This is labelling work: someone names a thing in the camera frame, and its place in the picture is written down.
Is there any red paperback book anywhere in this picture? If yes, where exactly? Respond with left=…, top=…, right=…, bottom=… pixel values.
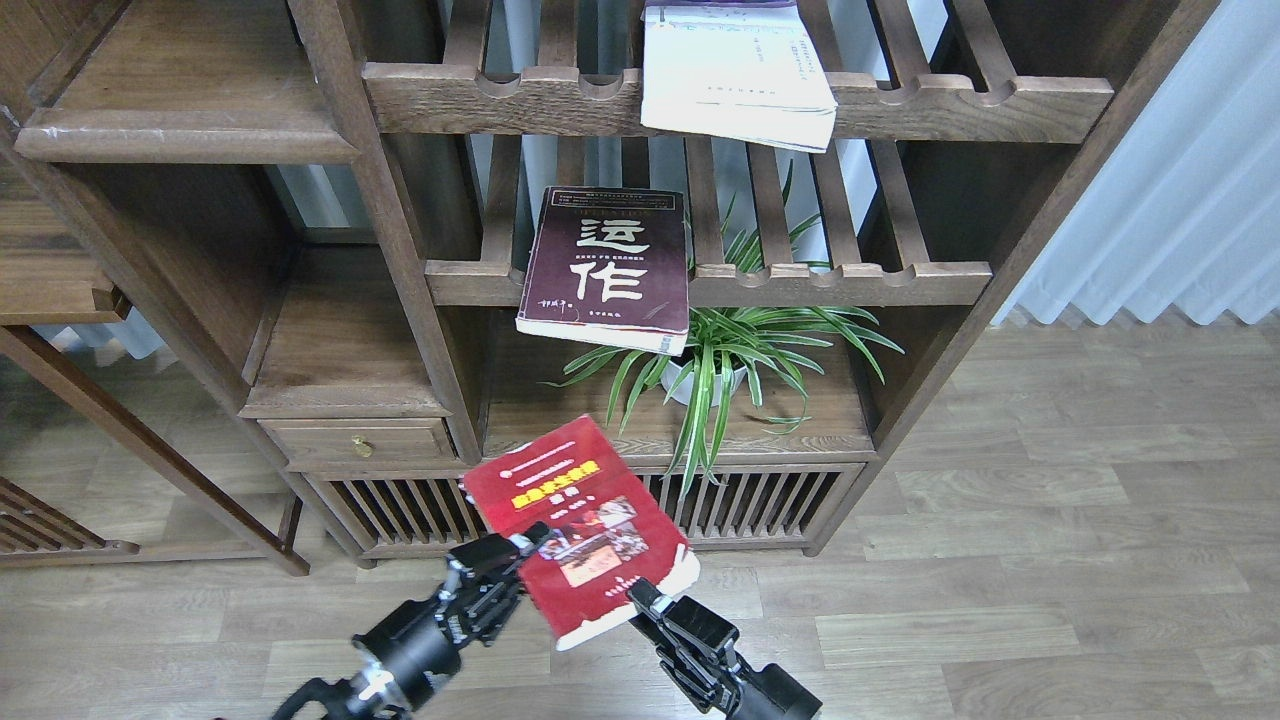
left=462, top=415, right=700, bottom=651

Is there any dark wooden bookshelf unit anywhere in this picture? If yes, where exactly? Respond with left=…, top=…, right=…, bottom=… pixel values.
left=3, top=1, right=1217, bottom=565

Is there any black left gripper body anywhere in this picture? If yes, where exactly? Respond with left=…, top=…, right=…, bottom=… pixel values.
left=353, top=565, right=524, bottom=706

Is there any white paperback book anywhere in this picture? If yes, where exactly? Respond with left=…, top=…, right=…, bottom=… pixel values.
left=640, top=1, right=838, bottom=152

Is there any wooden drawer with brass knob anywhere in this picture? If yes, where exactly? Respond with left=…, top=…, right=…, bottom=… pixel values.
left=260, top=416, right=454, bottom=469

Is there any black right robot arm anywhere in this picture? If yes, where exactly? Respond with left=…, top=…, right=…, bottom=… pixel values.
left=628, top=579, right=822, bottom=719

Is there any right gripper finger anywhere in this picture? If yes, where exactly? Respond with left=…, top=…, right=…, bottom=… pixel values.
left=627, top=578, right=740, bottom=661

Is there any white plant pot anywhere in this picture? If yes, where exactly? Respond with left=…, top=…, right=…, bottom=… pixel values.
left=660, top=357, right=748, bottom=407

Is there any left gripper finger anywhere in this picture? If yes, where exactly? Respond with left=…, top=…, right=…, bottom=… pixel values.
left=447, top=521, right=553, bottom=585

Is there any wooden side furniture left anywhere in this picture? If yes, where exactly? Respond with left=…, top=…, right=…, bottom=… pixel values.
left=1, top=159, right=310, bottom=577

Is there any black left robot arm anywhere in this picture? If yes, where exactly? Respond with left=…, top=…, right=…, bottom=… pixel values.
left=273, top=521, right=552, bottom=719

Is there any white pleated curtain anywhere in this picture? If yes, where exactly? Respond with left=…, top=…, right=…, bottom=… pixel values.
left=995, top=1, right=1279, bottom=325

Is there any right slatted cabinet door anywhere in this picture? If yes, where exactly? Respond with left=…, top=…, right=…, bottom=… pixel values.
left=635, top=462, right=863, bottom=555

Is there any green spider plant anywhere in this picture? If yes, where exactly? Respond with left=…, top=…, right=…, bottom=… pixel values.
left=545, top=160, right=906, bottom=501

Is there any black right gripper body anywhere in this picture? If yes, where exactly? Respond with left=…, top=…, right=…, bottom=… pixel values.
left=655, top=648, right=822, bottom=719

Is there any dark maroon book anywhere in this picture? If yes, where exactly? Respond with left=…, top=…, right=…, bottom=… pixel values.
left=515, top=186, right=690, bottom=356

